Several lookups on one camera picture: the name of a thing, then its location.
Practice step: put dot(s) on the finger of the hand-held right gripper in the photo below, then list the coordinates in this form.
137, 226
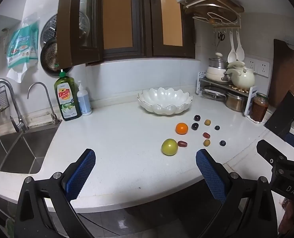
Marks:
282, 119
267, 152

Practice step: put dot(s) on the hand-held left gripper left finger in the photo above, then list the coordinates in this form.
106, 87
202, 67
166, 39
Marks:
81, 176

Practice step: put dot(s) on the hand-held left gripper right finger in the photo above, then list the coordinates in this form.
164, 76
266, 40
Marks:
211, 176

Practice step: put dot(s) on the yellow-brown grape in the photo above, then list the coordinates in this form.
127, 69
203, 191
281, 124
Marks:
207, 122
206, 142

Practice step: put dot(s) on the red cherry tomato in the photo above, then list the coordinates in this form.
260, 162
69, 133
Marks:
206, 135
182, 143

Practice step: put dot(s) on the green tomato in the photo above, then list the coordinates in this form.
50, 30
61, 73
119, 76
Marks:
169, 147

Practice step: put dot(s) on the dark purple grape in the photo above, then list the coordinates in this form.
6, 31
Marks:
195, 126
197, 117

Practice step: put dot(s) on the small orange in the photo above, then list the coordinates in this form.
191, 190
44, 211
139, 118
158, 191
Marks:
181, 128

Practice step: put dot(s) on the white scalloped bowl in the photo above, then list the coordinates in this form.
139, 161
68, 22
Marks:
161, 104

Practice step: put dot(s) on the person's right hand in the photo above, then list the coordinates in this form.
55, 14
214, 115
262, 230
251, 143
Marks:
288, 215

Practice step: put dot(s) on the red sauce glass jar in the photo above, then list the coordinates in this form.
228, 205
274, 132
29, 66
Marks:
259, 110

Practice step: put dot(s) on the grey corner shelf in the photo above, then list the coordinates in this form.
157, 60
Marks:
251, 101

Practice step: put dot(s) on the large brown cutting board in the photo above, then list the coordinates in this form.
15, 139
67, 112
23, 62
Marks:
285, 72

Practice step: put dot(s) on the wooden bead trivet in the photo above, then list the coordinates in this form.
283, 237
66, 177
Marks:
238, 88

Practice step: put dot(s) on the white power outlet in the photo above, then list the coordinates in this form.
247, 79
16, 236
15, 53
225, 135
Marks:
250, 64
263, 69

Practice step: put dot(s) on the cream kettle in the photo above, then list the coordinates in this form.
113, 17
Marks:
243, 78

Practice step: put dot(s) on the steel sink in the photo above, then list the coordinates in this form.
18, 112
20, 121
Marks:
20, 153

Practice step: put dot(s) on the small gooseneck faucet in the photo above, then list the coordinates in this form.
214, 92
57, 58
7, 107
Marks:
53, 116

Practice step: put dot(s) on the glass pot lid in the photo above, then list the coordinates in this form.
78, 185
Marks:
214, 93

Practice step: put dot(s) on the white pump bottle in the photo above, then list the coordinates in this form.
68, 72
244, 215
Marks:
83, 101

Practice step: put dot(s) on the green dish soap bottle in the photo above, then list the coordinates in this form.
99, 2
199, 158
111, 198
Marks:
67, 99

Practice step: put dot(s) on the white rice paddle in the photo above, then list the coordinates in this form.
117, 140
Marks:
240, 52

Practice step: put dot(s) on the cream saucepan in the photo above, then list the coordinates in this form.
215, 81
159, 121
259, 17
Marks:
215, 75

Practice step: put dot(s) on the white soup ladle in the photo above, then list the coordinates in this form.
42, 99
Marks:
231, 55

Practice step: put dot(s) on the large steel faucet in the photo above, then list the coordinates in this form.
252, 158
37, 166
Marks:
18, 121

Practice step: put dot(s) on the steel steamer pot with lid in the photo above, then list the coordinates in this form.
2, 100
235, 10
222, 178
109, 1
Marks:
217, 63

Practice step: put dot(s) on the black scissors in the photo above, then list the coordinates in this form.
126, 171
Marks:
221, 36

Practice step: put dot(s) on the hanging steel strainer pans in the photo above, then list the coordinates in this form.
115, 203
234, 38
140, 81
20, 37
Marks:
49, 57

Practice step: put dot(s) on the wooden cutting board on rack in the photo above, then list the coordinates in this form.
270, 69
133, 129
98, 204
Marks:
211, 12

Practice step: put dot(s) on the teal printed plastic pack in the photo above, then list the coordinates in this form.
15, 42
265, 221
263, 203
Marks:
20, 47

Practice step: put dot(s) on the steel steamer plate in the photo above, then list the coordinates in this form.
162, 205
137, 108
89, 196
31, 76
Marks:
49, 32

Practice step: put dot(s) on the brown open window sash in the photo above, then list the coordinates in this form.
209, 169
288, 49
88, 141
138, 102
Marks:
62, 29

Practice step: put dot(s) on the brown window frame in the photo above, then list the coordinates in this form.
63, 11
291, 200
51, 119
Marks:
147, 29

